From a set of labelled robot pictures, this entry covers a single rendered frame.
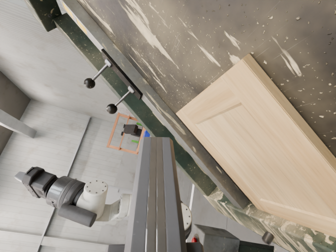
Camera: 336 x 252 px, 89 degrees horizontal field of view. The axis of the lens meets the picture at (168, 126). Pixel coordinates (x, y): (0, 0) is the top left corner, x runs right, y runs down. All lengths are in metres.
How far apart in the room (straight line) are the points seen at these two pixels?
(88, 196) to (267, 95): 0.49
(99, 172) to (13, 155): 3.75
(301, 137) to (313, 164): 0.06
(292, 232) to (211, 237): 0.39
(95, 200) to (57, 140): 9.40
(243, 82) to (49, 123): 10.10
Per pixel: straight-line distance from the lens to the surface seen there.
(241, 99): 0.32
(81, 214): 0.56
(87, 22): 0.72
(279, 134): 0.34
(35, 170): 0.64
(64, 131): 9.96
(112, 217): 0.61
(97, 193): 0.55
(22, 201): 10.10
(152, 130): 0.81
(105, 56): 0.66
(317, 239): 0.55
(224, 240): 0.93
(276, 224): 0.62
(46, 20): 1.06
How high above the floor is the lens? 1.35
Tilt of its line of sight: 12 degrees down
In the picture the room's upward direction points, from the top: 73 degrees counter-clockwise
